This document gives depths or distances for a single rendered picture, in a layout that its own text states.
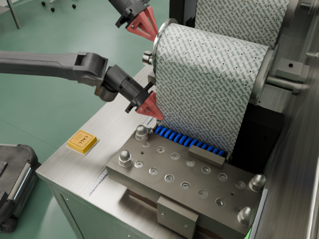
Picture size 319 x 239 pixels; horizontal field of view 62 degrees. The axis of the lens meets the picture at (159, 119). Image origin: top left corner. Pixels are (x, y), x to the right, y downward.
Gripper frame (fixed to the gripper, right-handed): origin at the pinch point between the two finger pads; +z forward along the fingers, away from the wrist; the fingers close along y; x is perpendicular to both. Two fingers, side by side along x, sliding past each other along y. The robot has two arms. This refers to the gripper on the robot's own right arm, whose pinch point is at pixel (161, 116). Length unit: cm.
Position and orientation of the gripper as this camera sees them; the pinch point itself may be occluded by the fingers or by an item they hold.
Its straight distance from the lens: 76.9
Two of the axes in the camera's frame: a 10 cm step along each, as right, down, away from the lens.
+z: 7.5, 6.5, 0.6
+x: 4.4, -4.4, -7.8
